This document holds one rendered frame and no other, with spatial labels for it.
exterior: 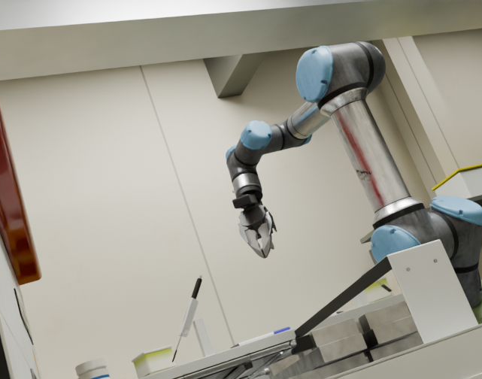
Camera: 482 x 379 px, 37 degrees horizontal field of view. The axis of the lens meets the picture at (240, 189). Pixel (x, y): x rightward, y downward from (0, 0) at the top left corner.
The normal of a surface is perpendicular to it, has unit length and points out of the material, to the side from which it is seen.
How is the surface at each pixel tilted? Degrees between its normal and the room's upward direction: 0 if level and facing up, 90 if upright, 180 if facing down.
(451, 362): 90
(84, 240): 90
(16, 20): 90
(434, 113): 90
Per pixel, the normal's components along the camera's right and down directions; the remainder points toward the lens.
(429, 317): 0.18, -0.38
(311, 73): -0.86, 0.10
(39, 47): 0.33, 0.89
